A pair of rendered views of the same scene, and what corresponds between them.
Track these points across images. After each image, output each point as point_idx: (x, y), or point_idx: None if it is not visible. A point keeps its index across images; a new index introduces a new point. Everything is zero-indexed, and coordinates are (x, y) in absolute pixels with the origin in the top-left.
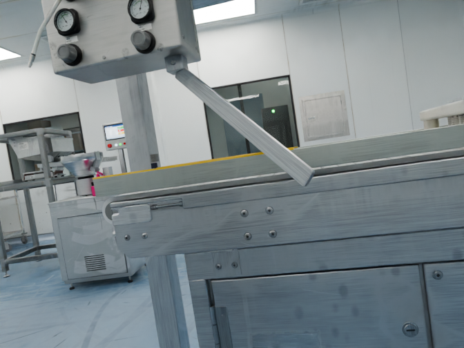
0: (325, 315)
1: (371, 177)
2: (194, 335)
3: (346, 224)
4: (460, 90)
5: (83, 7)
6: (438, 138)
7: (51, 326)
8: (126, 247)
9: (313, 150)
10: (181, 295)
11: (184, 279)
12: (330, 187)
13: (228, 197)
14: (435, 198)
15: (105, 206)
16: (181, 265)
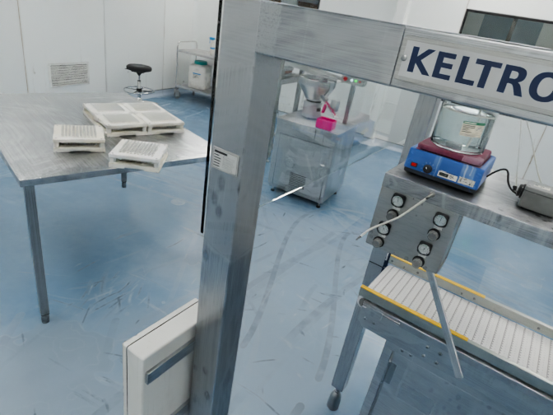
0: (443, 399)
1: (498, 375)
2: (355, 291)
3: (473, 382)
4: None
5: (395, 226)
6: (541, 384)
7: (257, 223)
8: (362, 321)
9: (476, 348)
10: (355, 245)
11: (361, 229)
12: (475, 366)
13: (423, 337)
14: (523, 402)
15: (360, 297)
16: (363, 209)
